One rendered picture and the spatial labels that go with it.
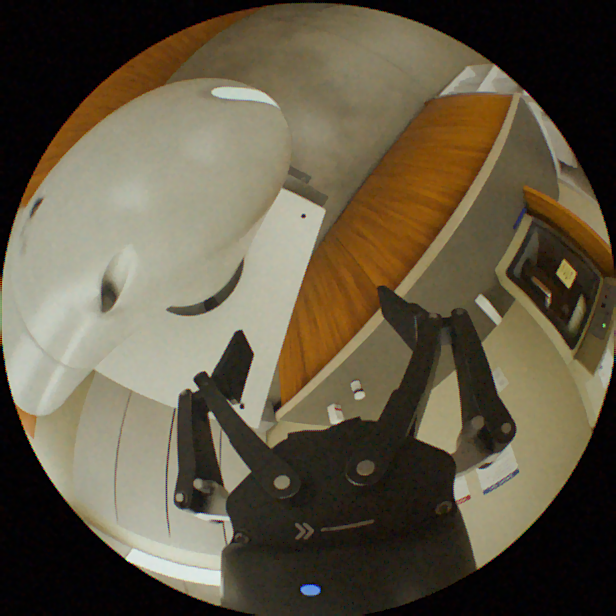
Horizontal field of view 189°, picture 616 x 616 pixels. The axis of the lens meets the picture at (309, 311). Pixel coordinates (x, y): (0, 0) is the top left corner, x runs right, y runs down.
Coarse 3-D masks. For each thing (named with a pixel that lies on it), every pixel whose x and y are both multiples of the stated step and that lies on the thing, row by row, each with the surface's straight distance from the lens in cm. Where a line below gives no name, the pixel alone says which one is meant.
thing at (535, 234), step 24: (528, 240) 88; (552, 240) 88; (528, 264) 82; (552, 264) 83; (576, 264) 85; (528, 288) 78; (552, 288) 78; (576, 288) 81; (552, 312) 75; (576, 312) 77; (576, 336) 75
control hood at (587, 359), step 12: (600, 300) 81; (612, 312) 76; (612, 324) 73; (588, 336) 75; (612, 336) 72; (588, 348) 72; (600, 348) 70; (576, 360) 72; (588, 360) 69; (600, 360) 67; (588, 372) 67
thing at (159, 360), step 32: (288, 192) 37; (288, 224) 34; (320, 224) 37; (256, 256) 31; (288, 256) 33; (256, 288) 30; (288, 288) 32; (160, 320) 31; (192, 320) 30; (224, 320) 30; (256, 320) 30; (288, 320) 31; (128, 352) 33; (160, 352) 31; (192, 352) 30; (256, 352) 31; (128, 384) 35; (160, 384) 32; (192, 384) 31; (256, 384) 32; (256, 416) 34
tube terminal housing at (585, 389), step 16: (528, 224) 94; (512, 240) 90; (512, 256) 86; (496, 272) 85; (512, 288) 83; (528, 304) 81; (544, 320) 77; (560, 336) 75; (560, 352) 83; (576, 352) 76; (576, 368) 76; (576, 384) 86; (592, 384) 78; (608, 384) 83; (592, 400) 79; (592, 416) 83
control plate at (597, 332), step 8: (608, 288) 83; (608, 296) 80; (600, 304) 80; (608, 304) 78; (600, 312) 78; (600, 320) 76; (608, 320) 74; (592, 328) 76; (600, 328) 74; (600, 336) 72
